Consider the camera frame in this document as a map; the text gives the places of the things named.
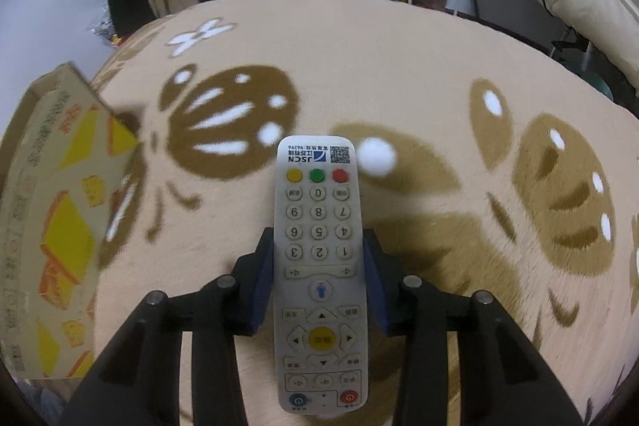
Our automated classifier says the white remote control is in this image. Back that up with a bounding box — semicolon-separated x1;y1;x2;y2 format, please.
272;134;373;419

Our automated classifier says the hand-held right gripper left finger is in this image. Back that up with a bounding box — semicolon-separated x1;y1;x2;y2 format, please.
60;226;275;426

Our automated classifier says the cardboard box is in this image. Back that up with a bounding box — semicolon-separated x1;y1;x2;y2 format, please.
0;61;143;379

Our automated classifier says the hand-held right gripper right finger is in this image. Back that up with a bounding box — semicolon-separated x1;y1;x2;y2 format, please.
362;229;585;426

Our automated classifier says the clear bag with yellow toys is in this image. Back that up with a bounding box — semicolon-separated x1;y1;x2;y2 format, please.
95;4;125;48

